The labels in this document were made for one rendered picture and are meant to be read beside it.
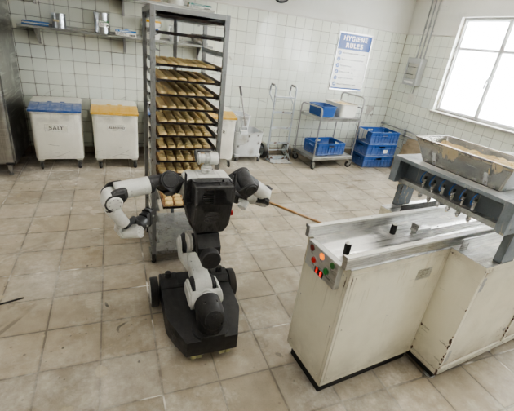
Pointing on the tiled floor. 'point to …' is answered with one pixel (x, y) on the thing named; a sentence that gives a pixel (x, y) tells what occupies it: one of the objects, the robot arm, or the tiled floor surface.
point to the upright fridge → (2, 90)
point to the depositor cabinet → (471, 301)
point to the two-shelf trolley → (333, 134)
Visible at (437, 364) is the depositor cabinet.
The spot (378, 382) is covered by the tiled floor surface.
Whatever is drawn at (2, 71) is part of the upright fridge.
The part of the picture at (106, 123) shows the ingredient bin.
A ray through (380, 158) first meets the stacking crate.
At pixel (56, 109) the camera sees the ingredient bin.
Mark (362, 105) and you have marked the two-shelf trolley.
